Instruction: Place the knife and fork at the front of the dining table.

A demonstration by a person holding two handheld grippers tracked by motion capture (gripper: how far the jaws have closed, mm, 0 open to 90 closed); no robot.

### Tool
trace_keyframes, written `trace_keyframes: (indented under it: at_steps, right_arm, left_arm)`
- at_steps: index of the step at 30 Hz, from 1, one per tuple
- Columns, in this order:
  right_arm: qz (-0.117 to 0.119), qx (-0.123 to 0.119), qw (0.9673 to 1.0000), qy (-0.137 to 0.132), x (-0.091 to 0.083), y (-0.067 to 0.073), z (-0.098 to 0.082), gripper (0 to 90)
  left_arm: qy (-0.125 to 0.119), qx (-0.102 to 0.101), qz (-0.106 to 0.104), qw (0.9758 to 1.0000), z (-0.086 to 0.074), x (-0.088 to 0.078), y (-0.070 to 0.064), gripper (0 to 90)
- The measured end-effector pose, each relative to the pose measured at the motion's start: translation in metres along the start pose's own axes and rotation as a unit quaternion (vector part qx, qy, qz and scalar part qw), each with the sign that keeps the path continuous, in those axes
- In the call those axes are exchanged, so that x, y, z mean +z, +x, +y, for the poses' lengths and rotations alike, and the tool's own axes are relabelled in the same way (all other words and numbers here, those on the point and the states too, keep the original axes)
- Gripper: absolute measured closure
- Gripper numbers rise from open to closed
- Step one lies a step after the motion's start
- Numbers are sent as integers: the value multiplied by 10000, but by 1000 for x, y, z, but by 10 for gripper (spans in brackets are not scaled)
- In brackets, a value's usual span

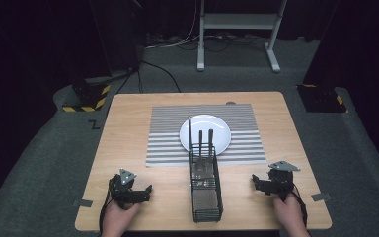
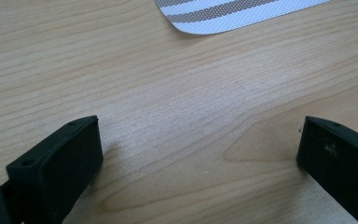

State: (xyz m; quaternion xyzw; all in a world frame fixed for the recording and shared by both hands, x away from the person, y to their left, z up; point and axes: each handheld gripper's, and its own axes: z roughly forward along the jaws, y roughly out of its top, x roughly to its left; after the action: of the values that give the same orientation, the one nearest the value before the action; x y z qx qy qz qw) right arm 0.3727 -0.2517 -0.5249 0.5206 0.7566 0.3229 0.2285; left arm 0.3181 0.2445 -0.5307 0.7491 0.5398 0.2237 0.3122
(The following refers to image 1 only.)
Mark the person's right hand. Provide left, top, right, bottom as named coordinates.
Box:
left=272, top=191, right=310, bottom=237

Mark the tall black panel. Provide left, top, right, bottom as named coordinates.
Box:
left=88, top=0, right=143, bottom=77

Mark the grey tape strip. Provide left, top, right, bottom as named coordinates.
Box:
left=73, top=198, right=94, bottom=208
left=311, top=192, right=333, bottom=202

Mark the white round plate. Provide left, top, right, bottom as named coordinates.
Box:
left=179, top=114, right=232, bottom=156

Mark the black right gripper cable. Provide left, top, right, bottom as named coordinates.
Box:
left=290, top=189, right=309, bottom=228

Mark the person's left hand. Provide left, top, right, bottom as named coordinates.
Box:
left=102, top=200, right=141, bottom=237

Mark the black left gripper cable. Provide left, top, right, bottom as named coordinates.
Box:
left=98, top=177, right=114, bottom=235

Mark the black base with hazard stripes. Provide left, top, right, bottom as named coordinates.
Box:
left=296, top=83, right=348, bottom=114
left=62, top=82, right=112, bottom=113

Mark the white floor cable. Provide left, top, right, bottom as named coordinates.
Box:
left=144, top=0, right=202, bottom=50

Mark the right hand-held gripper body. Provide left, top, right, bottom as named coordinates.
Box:
left=268, top=160, right=301, bottom=201

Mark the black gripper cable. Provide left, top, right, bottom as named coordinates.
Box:
left=290, top=189, right=309, bottom=228
left=98, top=177, right=114, bottom=235

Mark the grey striped placemat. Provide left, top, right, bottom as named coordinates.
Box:
left=145, top=104, right=266, bottom=168

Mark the black floor cable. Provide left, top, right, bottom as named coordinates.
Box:
left=140, top=59, right=182, bottom=94

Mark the black wire cutlery basket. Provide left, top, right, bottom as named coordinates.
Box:
left=189, top=142, right=224, bottom=224

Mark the white metal stand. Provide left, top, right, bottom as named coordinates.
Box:
left=196, top=0, right=289, bottom=73

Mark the dark-handled spoon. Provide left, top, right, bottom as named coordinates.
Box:
left=197, top=129, right=204, bottom=169

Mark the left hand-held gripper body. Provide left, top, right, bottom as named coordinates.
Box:
left=109, top=168, right=137, bottom=210

